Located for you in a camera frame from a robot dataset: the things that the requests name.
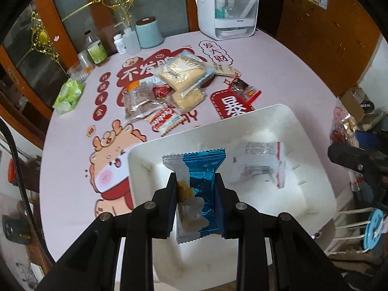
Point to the small glass jar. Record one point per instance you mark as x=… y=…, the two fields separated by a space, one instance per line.
x=85 y=58

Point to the dark red snack packet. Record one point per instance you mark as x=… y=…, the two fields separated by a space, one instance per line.
x=245 y=89

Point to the light blue canister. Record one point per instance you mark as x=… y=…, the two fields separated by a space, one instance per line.
x=149 y=33

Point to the small gold door ornament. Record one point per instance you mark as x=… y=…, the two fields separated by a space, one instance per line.
x=42 y=36

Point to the white pill bottle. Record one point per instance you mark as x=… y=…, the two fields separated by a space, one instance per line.
x=119 y=45

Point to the blue foil snack packet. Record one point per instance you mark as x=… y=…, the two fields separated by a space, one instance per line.
x=200 y=169

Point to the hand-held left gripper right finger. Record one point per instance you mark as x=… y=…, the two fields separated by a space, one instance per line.
x=219 y=206

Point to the clear bag of snacks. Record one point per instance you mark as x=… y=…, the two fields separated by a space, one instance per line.
x=344 y=127

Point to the white red-edged snack packet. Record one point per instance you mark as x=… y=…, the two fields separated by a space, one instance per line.
x=254 y=163

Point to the white squeeze bottle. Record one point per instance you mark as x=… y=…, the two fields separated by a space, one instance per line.
x=132 y=41

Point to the brown wooden cupboard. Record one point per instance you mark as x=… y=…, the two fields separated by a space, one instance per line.
x=327 y=36

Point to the clear brown snack packet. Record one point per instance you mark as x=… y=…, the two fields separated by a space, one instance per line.
x=139 y=100

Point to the clear glass cup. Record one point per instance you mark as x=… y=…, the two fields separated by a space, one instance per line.
x=78 y=72

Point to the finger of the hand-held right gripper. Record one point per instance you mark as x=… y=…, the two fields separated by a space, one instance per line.
x=348 y=157
x=377 y=188

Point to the beige snack packet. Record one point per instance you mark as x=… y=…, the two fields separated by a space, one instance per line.
x=224 y=69

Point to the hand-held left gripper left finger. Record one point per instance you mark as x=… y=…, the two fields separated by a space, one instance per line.
x=172 y=206

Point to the white countertop storage cabinet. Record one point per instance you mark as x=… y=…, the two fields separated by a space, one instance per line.
x=225 y=9

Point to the small yellow cracker packet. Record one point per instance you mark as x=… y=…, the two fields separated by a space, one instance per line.
x=188 y=100

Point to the cardboard box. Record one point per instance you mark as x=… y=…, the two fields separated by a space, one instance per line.
x=354 y=106

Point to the red bucket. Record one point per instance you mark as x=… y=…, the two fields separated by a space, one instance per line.
x=11 y=171

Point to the small red snack packet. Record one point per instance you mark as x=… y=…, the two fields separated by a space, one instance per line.
x=162 y=91

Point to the white plastic tray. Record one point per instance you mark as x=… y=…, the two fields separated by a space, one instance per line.
x=266 y=127

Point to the pink printed tablecloth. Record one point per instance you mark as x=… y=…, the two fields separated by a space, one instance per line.
x=288 y=75

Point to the green tissue pack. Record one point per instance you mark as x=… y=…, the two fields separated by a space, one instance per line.
x=69 y=95

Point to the large clear yellow cracker bag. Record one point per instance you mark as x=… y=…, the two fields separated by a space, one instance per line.
x=182 y=72

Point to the green label bottle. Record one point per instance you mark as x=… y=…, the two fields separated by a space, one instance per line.
x=96 y=50

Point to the red and white snack packet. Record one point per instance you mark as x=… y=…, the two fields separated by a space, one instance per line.
x=165 y=119

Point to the blue round disc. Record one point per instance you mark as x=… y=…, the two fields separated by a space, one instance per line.
x=376 y=227

